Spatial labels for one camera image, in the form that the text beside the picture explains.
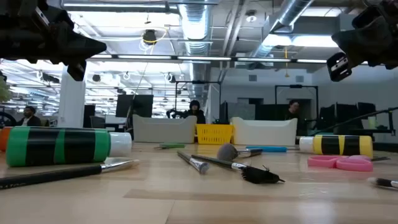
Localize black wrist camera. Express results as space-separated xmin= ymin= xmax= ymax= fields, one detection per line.
xmin=66 ymin=60 xmax=87 ymax=82
xmin=326 ymin=52 xmax=353 ymax=83

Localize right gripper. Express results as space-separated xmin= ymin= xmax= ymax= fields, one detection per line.
xmin=330 ymin=0 xmax=398 ymax=70

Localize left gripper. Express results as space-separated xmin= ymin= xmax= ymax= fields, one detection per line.
xmin=0 ymin=0 xmax=108 ymax=65

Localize green-handled scissors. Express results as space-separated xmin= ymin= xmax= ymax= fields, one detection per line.
xmin=154 ymin=142 xmax=187 ymax=150

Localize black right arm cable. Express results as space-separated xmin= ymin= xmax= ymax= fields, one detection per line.
xmin=310 ymin=106 xmax=398 ymax=137

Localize black ceiling device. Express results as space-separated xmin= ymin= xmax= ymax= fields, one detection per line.
xmin=142 ymin=29 xmax=158 ymax=46

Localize green black-striped paint bottle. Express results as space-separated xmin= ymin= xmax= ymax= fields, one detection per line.
xmin=5 ymin=126 xmax=133 ymax=168

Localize black aluminium table frame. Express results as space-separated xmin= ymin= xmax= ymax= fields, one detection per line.
xmin=371 ymin=141 xmax=398 ymax=153

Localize black metal stand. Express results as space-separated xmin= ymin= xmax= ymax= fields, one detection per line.
xmin=349 ymin=107 xmax=396 ymax=137

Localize long thin black paintbrush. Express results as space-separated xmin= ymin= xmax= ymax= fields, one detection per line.
xmin=0 ymin=159 xmax=140 ymax=190

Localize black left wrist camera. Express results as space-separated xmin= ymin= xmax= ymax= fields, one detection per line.
xmin=66 ymin=60 xmax=87 ymax=82

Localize flat silver-ferrule brush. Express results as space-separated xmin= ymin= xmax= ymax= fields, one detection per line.
xmin=176 ymin=150 xmax=211 ymax=175

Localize grey plastic bin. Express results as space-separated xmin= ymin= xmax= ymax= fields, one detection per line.
xmin=132 ymin=114 xmax=198 ymax=144

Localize black spoked wheel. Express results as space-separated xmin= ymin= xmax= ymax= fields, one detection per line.
xmin=0 ymin=111 xmax=17 ymax=128

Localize pink-handled scissors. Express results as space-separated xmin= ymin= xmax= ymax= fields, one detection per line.
xmin=307 ymin=154 xmax=391 ymax=172

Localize fluffy grey makeup brush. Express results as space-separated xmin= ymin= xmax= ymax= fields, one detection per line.
xmin=216 ymin=142 xmax=264 ymax=162

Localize black station frame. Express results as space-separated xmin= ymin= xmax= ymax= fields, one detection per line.
xmin=174 ymin=80 xmax=222 ymax=124
xmin=274 ymin=84 xmax=319 ymax=125

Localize blue-handled scissors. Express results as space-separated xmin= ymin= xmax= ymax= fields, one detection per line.
xmin=245 ymin=145 xmax=301 ymax=153

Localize small white-tipped paintbrush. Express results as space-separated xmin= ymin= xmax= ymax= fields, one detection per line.
xmin=366 ymin=177 xmax=398 ymax=190

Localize black beam with light strips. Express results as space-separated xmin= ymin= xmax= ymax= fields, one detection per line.
xmin=86 ymin=53 xmax=371 ymax=66

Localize white plastic bin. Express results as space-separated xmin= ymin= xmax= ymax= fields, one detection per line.
xmin=229 ymin=116 xmax=299 ymax=146

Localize orange black-striped paint bottle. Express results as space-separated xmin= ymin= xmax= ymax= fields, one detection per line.
xmin=0 ymin=126 xmax=13 ymax=152

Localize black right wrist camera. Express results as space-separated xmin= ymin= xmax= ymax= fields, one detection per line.
xmin=326 ymin=52 xmax=353 ymax=83

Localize black bristle brush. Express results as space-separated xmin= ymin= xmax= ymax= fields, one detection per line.
xmin=191 ymin=154 xmax=285 ymax=185

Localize white building pillar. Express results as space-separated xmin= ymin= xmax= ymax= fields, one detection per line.
xmin=57 ymin=63 xmax=87 ymax=128

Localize yellow plastic basket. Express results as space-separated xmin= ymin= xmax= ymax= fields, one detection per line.
xmin=195 ymin=123 xmax=234 ymax=146

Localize yellow black-striped paint bottle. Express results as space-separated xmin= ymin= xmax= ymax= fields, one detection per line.
xmin=298 ymin=134 xmax=374 ymax=159

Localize black computer monitor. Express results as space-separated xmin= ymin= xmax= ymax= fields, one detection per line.
xmin=115 ymin=94 xmax=154 ymax=118
xmin=83 ymin=105 xmax=96 ymax=128
xmin=335 ymin=103 xmax=359 ymax=130
xmin=319 ymin=105 xmax=336 ymax=131

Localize green artificial plant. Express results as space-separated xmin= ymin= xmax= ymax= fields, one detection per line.
xmin=0 ymin=76 xmax=12 ymax=103

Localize person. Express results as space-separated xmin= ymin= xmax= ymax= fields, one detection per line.
xmin=283 ymin=99 xmax=307 ymax=131
xmin=16 ymin=105 xmax=42 ymax=128
xmin=183 ymin=100 xmax=206 ymax=124

